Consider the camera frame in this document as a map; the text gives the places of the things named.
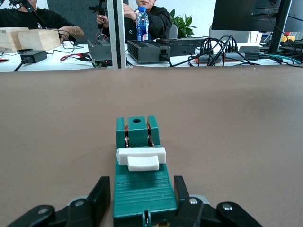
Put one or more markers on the aluminium profile post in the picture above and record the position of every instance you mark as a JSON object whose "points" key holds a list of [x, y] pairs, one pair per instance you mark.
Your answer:
{"points": [[121, 35]]}

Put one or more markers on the green terminal block module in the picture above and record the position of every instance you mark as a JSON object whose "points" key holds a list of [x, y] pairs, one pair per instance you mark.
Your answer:
{"points": [[144, 194]]}

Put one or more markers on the person in black jacket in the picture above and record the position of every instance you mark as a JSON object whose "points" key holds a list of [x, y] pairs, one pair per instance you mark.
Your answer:
{"points": [[161, 21]]}

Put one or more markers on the small board with red LED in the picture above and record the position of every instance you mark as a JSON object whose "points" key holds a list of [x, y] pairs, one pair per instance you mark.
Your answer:
{"points": [[104, 62]]}

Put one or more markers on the grey usb hub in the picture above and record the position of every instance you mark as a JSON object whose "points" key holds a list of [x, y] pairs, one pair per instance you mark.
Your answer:
{"points": [[234, 56]]}

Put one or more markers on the black flat box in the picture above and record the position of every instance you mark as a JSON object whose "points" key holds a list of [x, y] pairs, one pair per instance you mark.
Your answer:
{"points": [[182, 47]]}

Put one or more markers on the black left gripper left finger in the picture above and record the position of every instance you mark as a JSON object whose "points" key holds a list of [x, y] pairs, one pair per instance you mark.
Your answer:
{"points": [[94, 203]]}

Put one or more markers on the red clip leads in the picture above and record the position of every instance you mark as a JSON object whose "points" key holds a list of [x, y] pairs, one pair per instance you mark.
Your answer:
{"points": [[85, 58]]}

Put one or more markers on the blue water bottle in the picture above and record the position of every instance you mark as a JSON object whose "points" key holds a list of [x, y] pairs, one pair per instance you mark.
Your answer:
{"points": [[142, 26]]}

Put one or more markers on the green plant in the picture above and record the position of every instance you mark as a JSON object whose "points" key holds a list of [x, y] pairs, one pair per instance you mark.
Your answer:
{"points": [[184, 26]]}

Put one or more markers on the black monitor stand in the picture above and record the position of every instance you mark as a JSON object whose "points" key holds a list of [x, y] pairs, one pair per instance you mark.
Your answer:
{"points": [[278, 35]]}

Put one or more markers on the red paper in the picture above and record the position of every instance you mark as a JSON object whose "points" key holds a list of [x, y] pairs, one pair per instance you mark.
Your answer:
{"points": [[4, 60]]}

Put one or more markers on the wooden block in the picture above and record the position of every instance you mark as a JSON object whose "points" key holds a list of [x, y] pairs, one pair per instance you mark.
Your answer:
{"points": [[9, 40], [38, 40]]}

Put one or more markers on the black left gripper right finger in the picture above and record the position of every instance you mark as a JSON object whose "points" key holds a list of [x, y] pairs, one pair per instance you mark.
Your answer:
{"points": [[187, 212]]}

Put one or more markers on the person in black shirt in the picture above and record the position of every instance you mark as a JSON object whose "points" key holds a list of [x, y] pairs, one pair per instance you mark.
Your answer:
{"points": [[19, 19]]}

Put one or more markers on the black monitor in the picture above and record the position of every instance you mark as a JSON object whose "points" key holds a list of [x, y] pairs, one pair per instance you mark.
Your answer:
{"points": [[236, 14]]}

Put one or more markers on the black power supply box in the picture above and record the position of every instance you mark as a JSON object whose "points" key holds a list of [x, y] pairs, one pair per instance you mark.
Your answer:
{"points": [[99, 49]]}

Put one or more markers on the black power brick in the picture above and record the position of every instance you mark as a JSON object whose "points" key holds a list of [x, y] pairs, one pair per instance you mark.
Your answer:
{"points": [[33, 56]]}

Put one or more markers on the grey finned power supply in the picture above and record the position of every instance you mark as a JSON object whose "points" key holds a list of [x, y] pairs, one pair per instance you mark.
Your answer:
{"points": [[144, 53]]}

